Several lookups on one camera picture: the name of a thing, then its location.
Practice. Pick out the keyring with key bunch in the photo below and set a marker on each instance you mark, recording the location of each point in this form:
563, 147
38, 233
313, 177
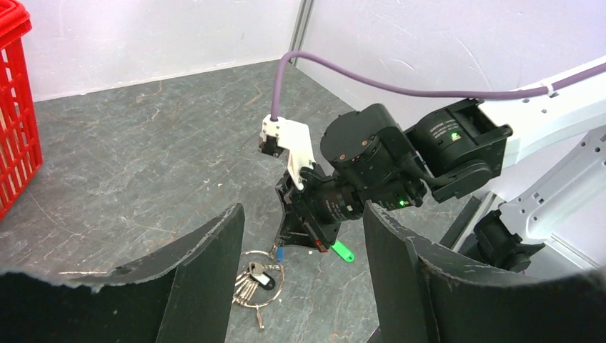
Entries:
259, 283

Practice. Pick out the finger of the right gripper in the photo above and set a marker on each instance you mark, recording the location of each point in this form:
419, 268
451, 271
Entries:
291, 232

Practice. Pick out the blue tag key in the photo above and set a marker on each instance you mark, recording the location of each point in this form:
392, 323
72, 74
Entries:
277, 253

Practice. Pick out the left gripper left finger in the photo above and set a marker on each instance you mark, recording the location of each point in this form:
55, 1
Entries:
181, 292

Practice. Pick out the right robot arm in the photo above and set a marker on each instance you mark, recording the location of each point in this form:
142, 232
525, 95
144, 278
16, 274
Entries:
449, 153

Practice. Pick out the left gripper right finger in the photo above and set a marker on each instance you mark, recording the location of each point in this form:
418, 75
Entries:
425, 292

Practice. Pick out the green tag key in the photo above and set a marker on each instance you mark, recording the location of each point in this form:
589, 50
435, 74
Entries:
343, 251

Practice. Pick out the red plastic shopping basket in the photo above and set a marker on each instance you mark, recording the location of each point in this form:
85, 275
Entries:
21, 154

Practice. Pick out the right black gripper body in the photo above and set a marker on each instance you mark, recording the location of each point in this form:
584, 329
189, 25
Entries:
324, 203

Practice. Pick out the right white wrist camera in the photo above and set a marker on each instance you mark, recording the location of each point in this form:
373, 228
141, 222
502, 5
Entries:
284, 134

